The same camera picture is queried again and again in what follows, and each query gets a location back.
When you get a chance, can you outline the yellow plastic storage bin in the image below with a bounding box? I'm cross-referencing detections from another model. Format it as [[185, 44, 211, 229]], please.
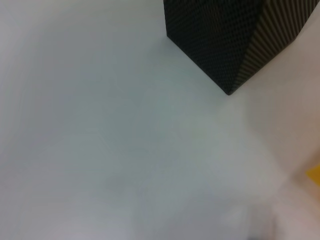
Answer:
[[304, 163, 320, 189]]

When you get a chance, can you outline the black mesh pen holder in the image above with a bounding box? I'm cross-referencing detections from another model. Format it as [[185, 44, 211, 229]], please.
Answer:
[[163, 0, 315, 96]]

